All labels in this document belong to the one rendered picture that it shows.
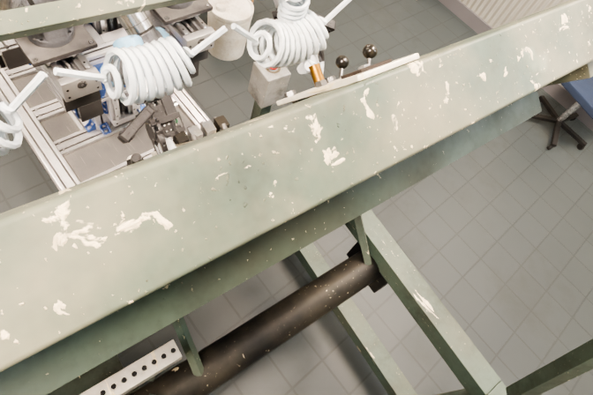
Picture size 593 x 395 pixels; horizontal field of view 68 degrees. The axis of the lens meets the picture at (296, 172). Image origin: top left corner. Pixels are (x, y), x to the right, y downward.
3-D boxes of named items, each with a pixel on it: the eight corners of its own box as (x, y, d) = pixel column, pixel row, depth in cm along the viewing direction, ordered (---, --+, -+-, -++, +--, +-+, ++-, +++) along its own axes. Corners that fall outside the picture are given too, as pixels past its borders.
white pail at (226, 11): (231, 27, 329) (240, -29, 291) (256, 53, 321) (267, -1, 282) (195, 40, 313) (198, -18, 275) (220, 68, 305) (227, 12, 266)
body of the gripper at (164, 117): (187, 132, 116) (170, 88, 114) (155, 143, 112) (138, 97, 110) (179, 135, 123) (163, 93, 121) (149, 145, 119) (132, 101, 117)
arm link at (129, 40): (132, 41, 118) (146, 31, 112) (147, 81, 120) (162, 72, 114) (104, 46, 113) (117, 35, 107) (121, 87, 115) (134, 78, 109)
